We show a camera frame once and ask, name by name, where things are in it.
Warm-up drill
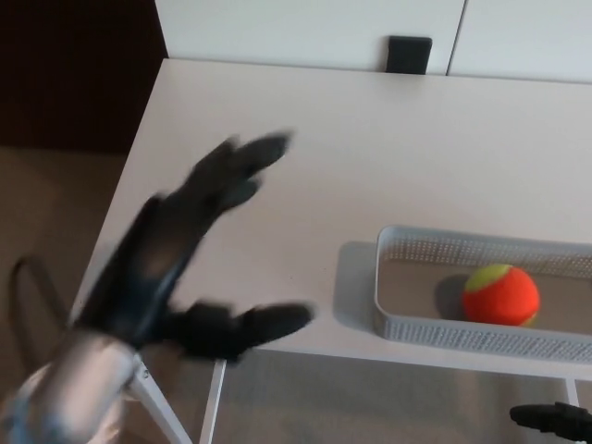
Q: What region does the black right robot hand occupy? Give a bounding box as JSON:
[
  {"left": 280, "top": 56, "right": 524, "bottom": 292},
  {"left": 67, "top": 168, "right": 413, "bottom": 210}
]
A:
[{"left": 509, "top": 401, "right": 592, "bottom": 444}]

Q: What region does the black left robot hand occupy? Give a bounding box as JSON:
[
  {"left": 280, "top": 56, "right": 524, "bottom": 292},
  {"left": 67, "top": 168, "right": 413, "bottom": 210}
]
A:
[{"left": 69, "top": 131, "right": 316, "bottom": 363}]

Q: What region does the orange and yellow tennis ball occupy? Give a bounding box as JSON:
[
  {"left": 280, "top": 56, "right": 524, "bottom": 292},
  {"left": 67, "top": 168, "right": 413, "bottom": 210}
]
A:
[{"left": 462, "top": 264, "right": 541, "bottom": 328}]

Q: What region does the grey perforated metal basket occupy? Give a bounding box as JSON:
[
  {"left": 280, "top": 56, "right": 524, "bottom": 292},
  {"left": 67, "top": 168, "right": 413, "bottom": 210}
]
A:
[{"left": 372, "top": 225, "right": 592, "bottom": 365}]

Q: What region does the white cabinet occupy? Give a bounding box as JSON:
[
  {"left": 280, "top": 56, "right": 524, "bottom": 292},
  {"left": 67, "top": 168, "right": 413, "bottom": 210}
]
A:
[{"left": 152, "top": 0, "right": 592, "bottom": 85}]

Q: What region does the white metal table frame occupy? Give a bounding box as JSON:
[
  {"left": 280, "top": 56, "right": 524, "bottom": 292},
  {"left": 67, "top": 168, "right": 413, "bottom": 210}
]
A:
[{"left": 123, "top": 350, "right": 582, "bottom": 444}]

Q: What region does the black rectangular wall box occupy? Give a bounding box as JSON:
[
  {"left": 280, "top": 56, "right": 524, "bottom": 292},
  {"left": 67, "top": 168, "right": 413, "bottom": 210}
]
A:
[{"left": 386, "top": 35, "right": 433, "bottom": 75}]

